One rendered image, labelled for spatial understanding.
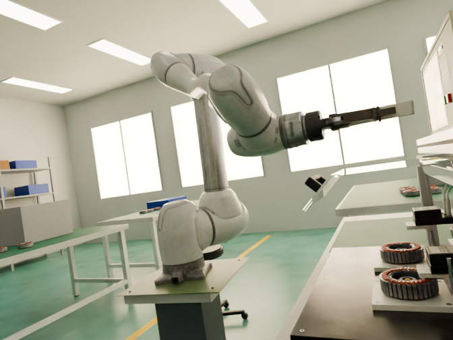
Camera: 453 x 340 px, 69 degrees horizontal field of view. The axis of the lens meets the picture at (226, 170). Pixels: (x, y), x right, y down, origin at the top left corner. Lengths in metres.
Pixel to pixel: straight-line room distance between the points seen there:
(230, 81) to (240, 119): 0.09
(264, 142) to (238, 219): 0.55
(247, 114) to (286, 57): 5.21
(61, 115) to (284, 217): 5.72
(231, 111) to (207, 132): 0.58
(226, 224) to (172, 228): 0.22
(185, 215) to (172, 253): 0.14
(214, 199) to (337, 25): 4.91
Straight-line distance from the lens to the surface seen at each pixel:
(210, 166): 1.30
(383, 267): 1.02
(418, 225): 1.04
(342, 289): 0.92
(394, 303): 0.80
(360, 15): 5.92
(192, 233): 1.20
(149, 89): 7.13
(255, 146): 0.84
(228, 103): 0.72
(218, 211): 1.27
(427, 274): 0.82
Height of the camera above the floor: 1.09
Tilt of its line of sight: 1 degrees up
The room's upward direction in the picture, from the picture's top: 8 degrees counter-clockwise
